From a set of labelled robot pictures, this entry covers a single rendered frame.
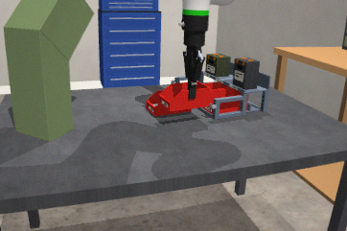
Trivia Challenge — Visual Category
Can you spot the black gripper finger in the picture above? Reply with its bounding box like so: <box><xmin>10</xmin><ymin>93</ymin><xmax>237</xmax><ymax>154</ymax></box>
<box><xmin>183</xmin><ymin>50</ymin><xmax>191</xmax><ymax>80</ymax></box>
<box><xmin>188</xmin><ymin>51</ymin><xmax>205</xmax><ymax>99</ymax></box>

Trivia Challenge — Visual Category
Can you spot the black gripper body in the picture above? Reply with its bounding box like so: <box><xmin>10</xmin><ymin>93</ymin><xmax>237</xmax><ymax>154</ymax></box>
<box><xmin>184</xmin><ymin>31</ymin><xmax>205</xmax><ymax>61</ymax></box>

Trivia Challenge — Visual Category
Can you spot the dark grey case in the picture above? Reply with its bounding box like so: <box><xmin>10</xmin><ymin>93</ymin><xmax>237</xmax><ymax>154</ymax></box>
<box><xmin>233</xmin><ymin>58</ymin><xmax>260</xmax><ymax>90</ymax></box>

